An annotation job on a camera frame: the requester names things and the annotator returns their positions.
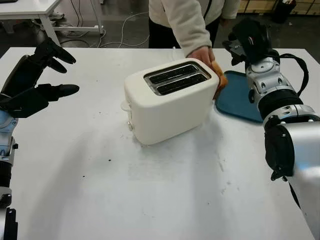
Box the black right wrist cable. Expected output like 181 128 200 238
276 52 310 97

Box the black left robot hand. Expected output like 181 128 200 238
0 37 80 119

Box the cream two-slot toaster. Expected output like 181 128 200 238
119 57 220 146

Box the person's right hand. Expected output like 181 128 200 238
186 46 217 66

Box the wooden crate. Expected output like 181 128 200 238
236 0 320 16

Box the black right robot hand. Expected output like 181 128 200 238
227 17 273 65

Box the person's left hand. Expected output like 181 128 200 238
219 17 235 28

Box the blue plastic tray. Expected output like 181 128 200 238
214 69 265 125

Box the white floor cable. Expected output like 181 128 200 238
97 11 151 49

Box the white office desk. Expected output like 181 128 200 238
0 0 106 47

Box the person in beige jacket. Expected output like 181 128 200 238
148 0 241 66

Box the toast slice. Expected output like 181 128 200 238
211 60 229 100

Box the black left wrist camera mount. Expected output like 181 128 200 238
0 96 25 119

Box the beige-sleeved right forearm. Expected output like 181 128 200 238
163 9 214 58

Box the black trash bin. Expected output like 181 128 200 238
271 0 298 25

